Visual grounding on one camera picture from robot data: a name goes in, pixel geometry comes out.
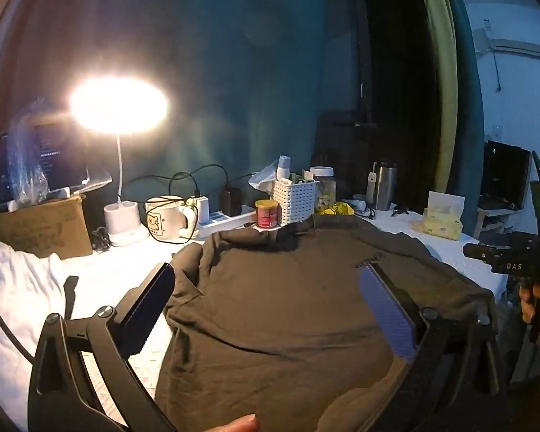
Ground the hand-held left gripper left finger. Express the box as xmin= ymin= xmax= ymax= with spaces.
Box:
xmin=27 ymin=262 xmax=177 ymax=432

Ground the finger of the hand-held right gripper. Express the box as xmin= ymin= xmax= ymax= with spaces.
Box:
xmin=463 ymin=243 xmax=493 ymax=262

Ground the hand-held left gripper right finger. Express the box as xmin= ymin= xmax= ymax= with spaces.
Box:
xmin=359 ymin=261 xmax=505 ymax=432

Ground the brown printed t-shirt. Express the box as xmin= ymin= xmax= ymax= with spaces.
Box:
xmin=154 ymin=213 xmax=496 ymax=432

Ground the person's right hand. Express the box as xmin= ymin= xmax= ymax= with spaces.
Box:
xmin=519 ymin=279 xmax=540 ymax=325

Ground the person's left hand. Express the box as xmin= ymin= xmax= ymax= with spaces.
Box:
xmin=209 ymin=414 xmax=258 ymax=432

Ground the white shelf unit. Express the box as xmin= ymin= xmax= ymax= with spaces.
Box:
xmin=474 ymin=207 xmax=516 ymax=239

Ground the yellow tissue box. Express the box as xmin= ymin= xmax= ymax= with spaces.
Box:
xmin=422 ymin=191 xmax=465 ymax=241

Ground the white bear mug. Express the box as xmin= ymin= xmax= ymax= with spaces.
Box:
xmin=145 ymin=195 xmax=195 ymax=244

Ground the black monitor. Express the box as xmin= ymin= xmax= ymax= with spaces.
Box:
xmin=481 ymin=141 xmax=532 ymax=210

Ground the white desk lamp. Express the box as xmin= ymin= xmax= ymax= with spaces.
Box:
xmin=69 ymin=77 xmax=168 ymax=247

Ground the white charger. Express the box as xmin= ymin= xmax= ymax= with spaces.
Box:
xmin=186 ymin=195 xmax=210 ymax=226

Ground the white power strip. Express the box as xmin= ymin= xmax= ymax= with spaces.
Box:
xmin=193 ymin=211 xmax=258 ymax=239

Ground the steel tumbler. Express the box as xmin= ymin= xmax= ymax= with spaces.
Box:
xmin=366 ymin=159 xmax=397 ymax=211

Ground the yellow snack packet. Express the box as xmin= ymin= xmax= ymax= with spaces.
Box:
xmin=315 ymin=202 xmax=355 ymax=217

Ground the black charger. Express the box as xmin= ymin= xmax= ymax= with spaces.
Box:
xmin=220 ymin=188 xmax=243 ymax=217

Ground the teal curtain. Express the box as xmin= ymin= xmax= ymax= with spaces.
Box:
xmin=445 ymin=0 xmax=484 ymax=235

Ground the white crumpled cloth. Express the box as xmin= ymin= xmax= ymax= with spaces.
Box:
xmin=0 ymin=239 xmax=79 ymax=415

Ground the glass jar with white lid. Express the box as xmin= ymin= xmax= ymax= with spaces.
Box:
xmin=310 ymin=166 xmax=337 ymax=212

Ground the cardboard box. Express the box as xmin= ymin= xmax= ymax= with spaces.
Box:
xmin=0 ymin=193 xmax=93 ymax=259

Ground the white perforated basket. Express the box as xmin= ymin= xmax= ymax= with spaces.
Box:
xmin=271 ymin=179 xmax=319 ymax=225

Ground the red can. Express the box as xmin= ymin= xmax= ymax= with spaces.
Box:
xmin=255 ymin=199 xmax=280 ymax=229

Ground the yellow-green upright panel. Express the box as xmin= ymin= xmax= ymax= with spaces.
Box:
xmin=411 ymin=0 xmax=460 ymax=194

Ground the white plastic wrapper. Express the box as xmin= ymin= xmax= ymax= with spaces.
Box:
xmin=248 ymin=162 xmax=280 ymax=192

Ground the large dark tablet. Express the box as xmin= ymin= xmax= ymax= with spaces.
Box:
xmin=31 ymin=122 xmax=91 ymax=190

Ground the dark furniture piece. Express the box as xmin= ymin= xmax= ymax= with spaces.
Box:
xmin=315 ymin=110 xmax=374 ymax=203

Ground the clear plastic bag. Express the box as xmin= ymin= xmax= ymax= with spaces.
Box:
xmin=6 ymin=99 xmax=50 ymax=205

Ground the small dark tablet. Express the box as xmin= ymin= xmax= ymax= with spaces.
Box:
xmin=0 ymin=131 xmax=16 ymax=205

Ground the white air conditioner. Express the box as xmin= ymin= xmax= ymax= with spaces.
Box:
xmin=472 ymin=27 xmax=540 ymax=61

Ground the black strap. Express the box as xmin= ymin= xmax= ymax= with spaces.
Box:
xmin=64 ymin=275 xmax=79 ymax=320

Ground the black cable bundle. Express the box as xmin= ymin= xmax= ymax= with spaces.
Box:
xmin=92 ymin=227 xmax=111 ymax=253

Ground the black braided cable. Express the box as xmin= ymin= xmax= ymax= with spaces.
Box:
xmin=0 ymin=279 xmax=37 ymax=365

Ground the black charger cable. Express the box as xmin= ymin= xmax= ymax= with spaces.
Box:
xmin=168 ymin=164 xmax=230 ymax=199

